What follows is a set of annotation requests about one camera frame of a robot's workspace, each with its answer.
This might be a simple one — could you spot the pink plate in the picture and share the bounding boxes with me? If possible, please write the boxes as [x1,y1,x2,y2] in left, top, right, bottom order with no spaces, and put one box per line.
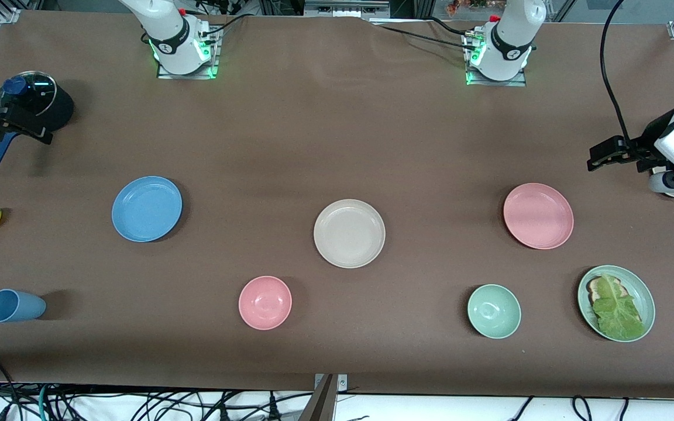
[503,183,575,250]

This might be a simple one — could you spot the glass lid with blue knob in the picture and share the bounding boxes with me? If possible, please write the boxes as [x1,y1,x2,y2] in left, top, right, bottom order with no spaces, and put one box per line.
[0,71,57,115]

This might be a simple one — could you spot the bread slice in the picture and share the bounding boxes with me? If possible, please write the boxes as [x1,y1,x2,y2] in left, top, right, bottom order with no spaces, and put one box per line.
[586,276,630,306]

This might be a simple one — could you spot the blue plate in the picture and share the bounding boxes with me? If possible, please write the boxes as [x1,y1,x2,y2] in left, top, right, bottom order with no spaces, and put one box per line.
[111,176,183,243]

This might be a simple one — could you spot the green plate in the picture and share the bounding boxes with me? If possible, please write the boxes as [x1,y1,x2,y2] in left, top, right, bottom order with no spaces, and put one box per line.
[577,265,656,343]

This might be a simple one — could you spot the green lettuce leaf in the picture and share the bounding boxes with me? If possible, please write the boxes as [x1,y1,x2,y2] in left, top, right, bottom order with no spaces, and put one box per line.
[591,273,645,341]

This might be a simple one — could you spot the blue cup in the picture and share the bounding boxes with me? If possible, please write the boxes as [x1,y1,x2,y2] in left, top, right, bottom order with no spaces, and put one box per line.
[0,289,47,323]

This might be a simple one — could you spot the green bowl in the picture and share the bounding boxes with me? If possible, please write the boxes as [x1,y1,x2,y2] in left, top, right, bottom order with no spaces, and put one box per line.
[467,284,522,339]

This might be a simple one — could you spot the beige plate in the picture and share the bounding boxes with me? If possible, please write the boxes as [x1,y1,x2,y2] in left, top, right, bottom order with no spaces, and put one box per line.
[314,199,386,269]

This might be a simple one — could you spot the brown table cover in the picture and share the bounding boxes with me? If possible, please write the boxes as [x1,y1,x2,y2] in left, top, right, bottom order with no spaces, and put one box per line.
[0,9,674,399]

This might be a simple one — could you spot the pink bowl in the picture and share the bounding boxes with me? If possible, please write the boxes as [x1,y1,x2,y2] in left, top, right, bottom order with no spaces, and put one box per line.
[238,275,293,331]

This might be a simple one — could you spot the black pot with blue handle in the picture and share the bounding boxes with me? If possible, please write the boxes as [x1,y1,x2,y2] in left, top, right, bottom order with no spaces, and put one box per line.
[0,71,75,174]

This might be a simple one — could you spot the thick black hanging cable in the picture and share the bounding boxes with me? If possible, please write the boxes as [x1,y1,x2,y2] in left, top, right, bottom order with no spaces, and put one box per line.
[600,0,633,147]

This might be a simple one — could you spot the black base power cable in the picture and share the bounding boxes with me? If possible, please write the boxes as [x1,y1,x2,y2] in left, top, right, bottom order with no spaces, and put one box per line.
[200,11,259,40]
[372,16,481,52]

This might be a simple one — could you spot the green floor cable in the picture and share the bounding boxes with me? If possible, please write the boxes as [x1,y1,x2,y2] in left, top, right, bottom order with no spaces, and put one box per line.
[36,385,52,421]

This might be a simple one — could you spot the grey metal rail box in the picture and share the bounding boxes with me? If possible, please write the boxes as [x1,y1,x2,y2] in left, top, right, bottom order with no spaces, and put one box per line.
[304,0,391,18]

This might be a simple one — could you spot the metal table edge bracket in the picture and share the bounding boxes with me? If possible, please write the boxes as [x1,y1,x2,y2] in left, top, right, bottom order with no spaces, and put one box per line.
[299,373,349,421]

